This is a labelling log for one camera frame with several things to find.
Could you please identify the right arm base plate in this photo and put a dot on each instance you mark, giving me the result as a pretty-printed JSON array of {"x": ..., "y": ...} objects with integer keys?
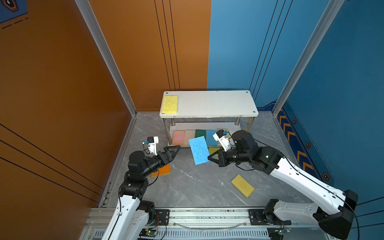
[{"x": 258, "y": 217}]

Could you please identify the pink sponge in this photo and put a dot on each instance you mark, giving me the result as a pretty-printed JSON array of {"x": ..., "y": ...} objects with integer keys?
[{"x": 178, "y": 138}]

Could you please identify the right circuit board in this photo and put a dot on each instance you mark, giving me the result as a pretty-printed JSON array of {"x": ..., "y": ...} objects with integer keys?
[{"x": 278, "y": 233}]

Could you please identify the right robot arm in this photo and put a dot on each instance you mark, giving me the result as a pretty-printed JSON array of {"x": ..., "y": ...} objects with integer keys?
[{"x": 331, "y": 209}]

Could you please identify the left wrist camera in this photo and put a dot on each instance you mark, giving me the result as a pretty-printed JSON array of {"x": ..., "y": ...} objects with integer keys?
[{"x": 150, "y": 145}]

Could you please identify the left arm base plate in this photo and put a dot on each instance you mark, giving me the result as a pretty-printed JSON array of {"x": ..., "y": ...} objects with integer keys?
[{"x": 162, "y": 217}]

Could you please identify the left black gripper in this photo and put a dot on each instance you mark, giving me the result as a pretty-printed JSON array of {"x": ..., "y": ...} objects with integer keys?
[{"x": 166, "y": 156}]

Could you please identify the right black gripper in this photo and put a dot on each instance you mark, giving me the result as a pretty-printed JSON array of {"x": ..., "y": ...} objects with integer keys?
[{"x": 221, "y": 155}]

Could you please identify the white two-tier shelf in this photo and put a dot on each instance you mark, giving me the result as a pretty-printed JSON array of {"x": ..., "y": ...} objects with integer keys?
[{"x": 208, "y": 105}]

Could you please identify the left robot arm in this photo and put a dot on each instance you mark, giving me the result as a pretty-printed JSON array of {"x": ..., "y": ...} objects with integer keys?
[{"x": 132, "y": 213}]

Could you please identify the left green circuit board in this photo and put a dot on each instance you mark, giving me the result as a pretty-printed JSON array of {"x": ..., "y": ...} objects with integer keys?
[{"x": 150, "y": 233}]

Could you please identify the orange sponge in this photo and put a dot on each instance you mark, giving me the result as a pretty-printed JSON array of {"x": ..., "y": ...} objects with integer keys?
[{"x": 162, "y": 171}]

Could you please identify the white beige sponge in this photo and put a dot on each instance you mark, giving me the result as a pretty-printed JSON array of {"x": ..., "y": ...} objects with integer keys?
[{"x": 189, "y": 134}]

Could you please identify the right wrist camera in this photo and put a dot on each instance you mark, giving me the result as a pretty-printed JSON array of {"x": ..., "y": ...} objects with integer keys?
[{"x": 225, "y": 148}]

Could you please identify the light blue sponge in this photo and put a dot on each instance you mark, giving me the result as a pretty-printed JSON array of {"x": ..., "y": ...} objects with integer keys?
[
  {"x": 199, "y": 150},
  {"x": 211, "y": 142}
]

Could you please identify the yellow green sponge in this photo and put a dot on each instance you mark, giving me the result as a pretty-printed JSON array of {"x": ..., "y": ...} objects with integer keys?
[{"x": 170, "y": 105}]

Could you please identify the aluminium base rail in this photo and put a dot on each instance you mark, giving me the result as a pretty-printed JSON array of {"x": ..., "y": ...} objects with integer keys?
[{"x": 217, "y": 223}]

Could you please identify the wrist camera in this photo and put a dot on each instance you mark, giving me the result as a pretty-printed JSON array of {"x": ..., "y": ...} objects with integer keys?
[
  {"x": 225, "y": 148},
  {"x": 150, "y": 145}
]

